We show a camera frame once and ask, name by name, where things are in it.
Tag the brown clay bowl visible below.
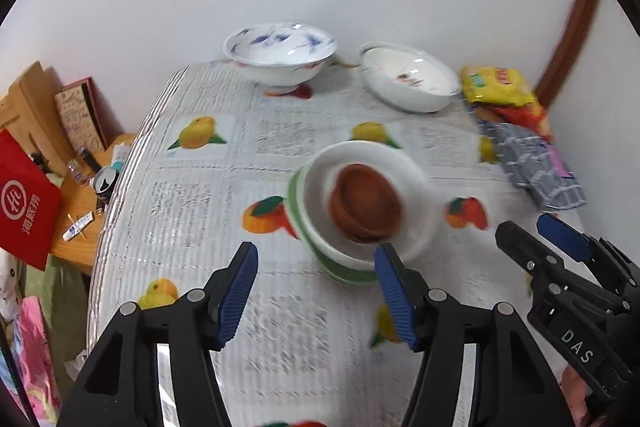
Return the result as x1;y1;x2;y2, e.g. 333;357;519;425
329;164;404;229
336;218;400;243

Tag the green square plate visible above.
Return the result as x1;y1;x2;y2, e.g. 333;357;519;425
285;166;379;286

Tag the plain white bowl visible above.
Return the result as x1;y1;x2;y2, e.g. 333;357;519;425
292;141;442;271

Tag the grey checked cloth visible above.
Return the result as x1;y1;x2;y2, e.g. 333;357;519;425
482;122;587;212

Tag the pink floral bag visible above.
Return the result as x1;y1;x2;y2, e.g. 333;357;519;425
1;296;61;426

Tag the red chips bag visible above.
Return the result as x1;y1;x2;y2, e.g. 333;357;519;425
475;103;553;143

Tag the wooden side table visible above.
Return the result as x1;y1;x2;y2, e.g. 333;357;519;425
49;132;138;277

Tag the small white tube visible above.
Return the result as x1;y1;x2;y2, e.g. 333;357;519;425
62;211;94;242

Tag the yellow chips bag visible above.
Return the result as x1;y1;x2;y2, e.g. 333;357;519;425
459;67;537;107

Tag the black white can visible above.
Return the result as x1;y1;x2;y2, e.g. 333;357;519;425
92;166;119;204

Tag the large white bowl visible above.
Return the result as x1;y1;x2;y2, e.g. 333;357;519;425
359;42;462;114

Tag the patterned brown box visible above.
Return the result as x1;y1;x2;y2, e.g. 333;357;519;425
53;77;108;153

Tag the cardboard box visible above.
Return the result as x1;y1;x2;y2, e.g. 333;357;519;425
1;62;76;178

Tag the blue patterned white bowl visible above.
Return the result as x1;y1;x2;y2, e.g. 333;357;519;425
222;22;337;89

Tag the brown wooden door frame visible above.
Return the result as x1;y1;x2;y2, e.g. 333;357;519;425
535;0;600;108

